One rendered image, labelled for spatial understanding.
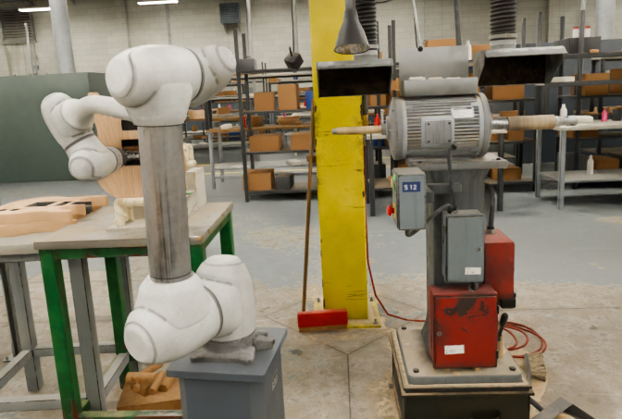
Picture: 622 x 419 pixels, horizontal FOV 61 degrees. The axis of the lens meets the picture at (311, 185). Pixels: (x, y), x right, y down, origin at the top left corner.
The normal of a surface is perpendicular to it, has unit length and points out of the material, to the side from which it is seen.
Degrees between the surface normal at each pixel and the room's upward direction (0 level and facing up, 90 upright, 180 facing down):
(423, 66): 90
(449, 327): 90
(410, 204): 90
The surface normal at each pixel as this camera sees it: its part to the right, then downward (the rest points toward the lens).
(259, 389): 0.57, 0.12
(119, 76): -0.54, 0.07
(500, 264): -0.04, 0.18
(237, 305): 0.80, 0.04
